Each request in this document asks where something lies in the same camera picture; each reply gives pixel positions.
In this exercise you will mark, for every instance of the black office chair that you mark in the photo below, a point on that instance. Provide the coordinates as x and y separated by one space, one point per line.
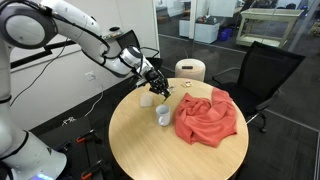
131 38
263 71

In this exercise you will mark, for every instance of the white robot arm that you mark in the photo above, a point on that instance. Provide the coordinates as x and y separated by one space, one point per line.
27 24

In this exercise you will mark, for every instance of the white cabinet behind glass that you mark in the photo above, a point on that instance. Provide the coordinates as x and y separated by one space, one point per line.
205 33

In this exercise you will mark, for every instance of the small colourful item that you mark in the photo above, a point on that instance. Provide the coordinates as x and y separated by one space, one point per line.
187 84

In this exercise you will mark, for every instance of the black office chair right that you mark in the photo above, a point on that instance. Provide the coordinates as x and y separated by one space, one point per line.
263 71

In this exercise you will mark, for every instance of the wooden frame table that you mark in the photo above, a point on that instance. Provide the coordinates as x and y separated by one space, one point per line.
268 26

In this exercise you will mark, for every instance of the white mug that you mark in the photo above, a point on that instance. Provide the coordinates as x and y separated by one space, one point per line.
163 115

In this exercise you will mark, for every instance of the black office chair left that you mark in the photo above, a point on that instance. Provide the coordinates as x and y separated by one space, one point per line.
131 38

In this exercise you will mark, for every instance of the orange clamp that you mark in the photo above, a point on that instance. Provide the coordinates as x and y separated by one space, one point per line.
91 135
94 170

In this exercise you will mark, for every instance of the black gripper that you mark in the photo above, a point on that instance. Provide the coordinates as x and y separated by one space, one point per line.
158 83

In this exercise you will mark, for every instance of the wall power outlet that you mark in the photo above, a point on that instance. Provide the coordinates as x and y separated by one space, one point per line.
90 76

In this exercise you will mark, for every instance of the black mounting rail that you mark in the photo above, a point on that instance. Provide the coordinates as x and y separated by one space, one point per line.
33 56

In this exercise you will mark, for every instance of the orange cloth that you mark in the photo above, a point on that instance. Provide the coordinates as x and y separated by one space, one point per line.
203 120

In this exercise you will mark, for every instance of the beige round stool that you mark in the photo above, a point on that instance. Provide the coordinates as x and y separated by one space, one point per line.
190 69

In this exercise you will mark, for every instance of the orange clamp upper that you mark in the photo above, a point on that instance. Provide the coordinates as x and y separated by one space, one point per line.
91 135

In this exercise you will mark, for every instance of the blue bin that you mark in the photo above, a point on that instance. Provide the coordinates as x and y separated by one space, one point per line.
225 34

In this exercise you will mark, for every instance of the round wooden table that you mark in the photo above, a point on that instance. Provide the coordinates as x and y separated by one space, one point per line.
147 151

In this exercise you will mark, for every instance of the orange clamp lower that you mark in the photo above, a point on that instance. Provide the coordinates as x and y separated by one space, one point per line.
94 170

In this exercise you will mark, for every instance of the beige card on table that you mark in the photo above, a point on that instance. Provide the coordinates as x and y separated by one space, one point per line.
146 100

